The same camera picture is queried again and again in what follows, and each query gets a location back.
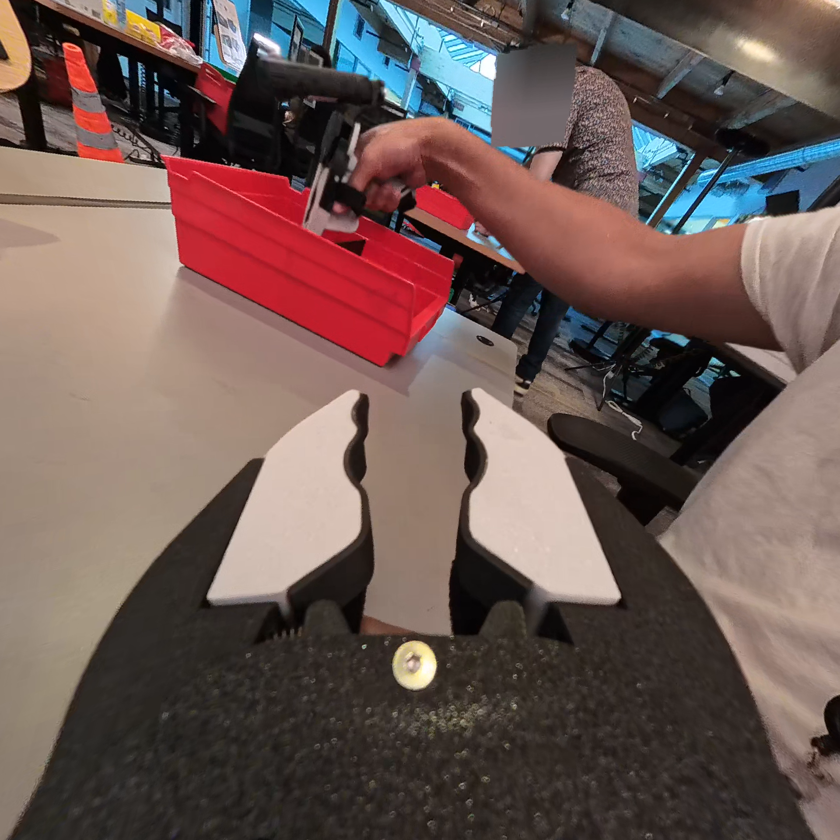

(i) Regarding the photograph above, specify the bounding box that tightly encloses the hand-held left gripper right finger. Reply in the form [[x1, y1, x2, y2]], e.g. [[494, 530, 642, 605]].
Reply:
[[450, 387, 623, 624]]

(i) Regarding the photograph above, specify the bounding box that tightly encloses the wooden workbench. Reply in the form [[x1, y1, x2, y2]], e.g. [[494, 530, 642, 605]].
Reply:
[[36, 0, 204, 158]]

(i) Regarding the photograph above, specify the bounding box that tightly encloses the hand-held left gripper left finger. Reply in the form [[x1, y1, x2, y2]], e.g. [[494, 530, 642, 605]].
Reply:
[[206, 390, 375, 621]]

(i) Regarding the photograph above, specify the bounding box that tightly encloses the small red storage bin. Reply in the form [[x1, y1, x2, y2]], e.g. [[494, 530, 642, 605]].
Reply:
[[196, 62, 236, 135], [415, 185, 475, 231]]

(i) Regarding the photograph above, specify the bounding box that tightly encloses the white t-shirt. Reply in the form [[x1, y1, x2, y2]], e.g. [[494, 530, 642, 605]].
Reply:
[[659, 206, 840, 840]]

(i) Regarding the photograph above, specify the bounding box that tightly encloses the red plastic bin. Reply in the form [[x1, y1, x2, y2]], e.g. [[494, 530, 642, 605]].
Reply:
[[164, 156, 455, 366]]

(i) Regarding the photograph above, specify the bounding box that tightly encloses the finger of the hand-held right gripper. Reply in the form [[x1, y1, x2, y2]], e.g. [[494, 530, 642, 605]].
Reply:
[[303, 163, 361, 237]]

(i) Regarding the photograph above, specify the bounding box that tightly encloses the grey desk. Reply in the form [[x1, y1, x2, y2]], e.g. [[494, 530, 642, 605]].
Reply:
[[0, 146, 519, 840]]

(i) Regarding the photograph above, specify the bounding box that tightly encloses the wooden board with black mat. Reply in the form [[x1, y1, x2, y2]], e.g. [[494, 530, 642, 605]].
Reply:
[[0, 0, 34, 94]]

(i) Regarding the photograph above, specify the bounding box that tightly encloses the person's right forearm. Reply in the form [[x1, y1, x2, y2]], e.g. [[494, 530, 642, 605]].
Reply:
[[453, 121, 782, 350]]

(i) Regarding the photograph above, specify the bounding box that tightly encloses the orange traffic cone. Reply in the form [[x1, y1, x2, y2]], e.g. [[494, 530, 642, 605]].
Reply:
[[62, 42, 126, 164]]

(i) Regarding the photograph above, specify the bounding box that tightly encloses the person's right hand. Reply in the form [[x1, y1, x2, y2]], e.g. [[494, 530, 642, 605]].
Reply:
[[333, 118, 475, 216]]

